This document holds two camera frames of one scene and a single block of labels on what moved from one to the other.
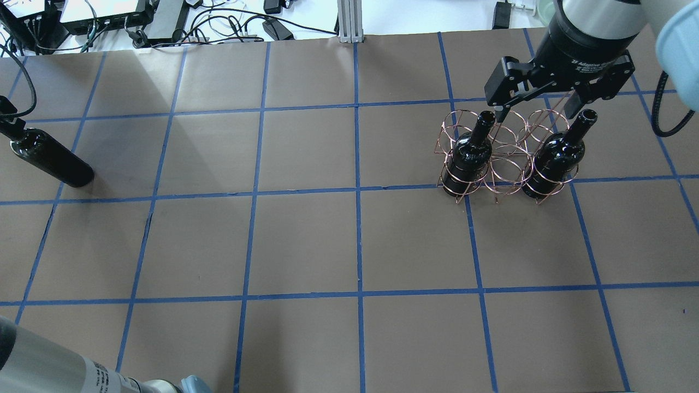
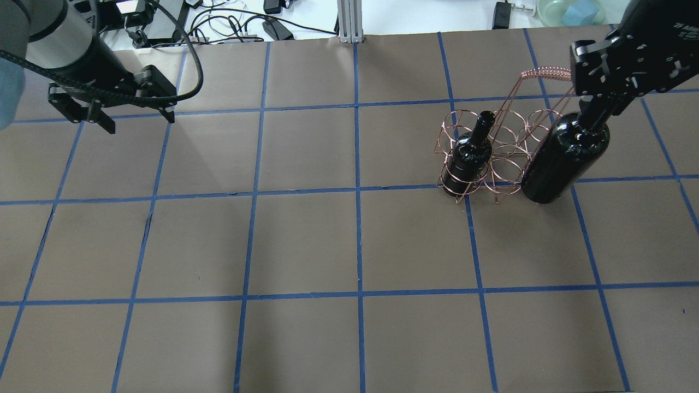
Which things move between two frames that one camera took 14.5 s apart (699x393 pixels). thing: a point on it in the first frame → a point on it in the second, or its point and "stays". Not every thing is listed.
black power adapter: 277,30 stays
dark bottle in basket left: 467,167 stays
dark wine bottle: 39,148 → 567,153
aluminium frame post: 350,21 stays
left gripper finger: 6,106 → 100,66
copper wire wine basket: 498,155 stays
